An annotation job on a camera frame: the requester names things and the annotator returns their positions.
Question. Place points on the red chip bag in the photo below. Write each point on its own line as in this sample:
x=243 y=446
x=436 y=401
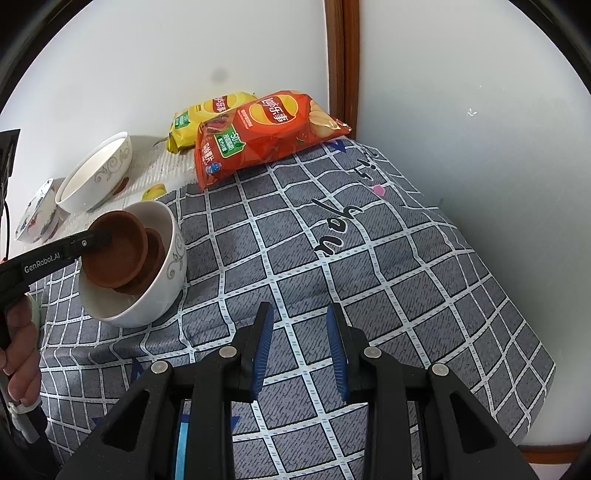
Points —
x=258 y=134

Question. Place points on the white bowl with grey pattern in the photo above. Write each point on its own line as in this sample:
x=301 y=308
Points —
x=157 y=295

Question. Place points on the large white bowl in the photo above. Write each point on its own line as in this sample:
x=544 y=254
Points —
x=99 y=184

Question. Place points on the brown wooden baseboard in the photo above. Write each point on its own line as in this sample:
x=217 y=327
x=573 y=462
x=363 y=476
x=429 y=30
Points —
x=554 y=454

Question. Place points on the grey checked blanket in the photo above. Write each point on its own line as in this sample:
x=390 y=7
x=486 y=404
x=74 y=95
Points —
x=369 y=277

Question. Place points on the blue patterned white bowl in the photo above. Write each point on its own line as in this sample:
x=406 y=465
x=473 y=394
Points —
x=39 y=217

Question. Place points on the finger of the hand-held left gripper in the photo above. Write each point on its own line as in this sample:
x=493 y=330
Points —
x=87 y=243

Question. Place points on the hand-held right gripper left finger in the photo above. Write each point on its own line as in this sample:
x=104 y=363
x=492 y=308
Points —
x=261 y=350

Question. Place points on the brown wooden door frame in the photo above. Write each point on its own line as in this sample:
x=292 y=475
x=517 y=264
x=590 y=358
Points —
x=341 y=60

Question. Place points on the small brown bowl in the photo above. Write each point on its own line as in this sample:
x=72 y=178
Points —
x=115 y=263
x=154 y=258

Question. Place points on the person's left hand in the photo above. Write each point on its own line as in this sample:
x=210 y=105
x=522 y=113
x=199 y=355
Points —
x=21 y=341

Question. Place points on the yellow chip bag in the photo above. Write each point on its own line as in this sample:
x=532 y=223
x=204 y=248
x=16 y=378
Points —
x=203 y=115

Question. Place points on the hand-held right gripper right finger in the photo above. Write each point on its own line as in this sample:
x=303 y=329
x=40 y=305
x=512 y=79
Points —
x=334 y=350

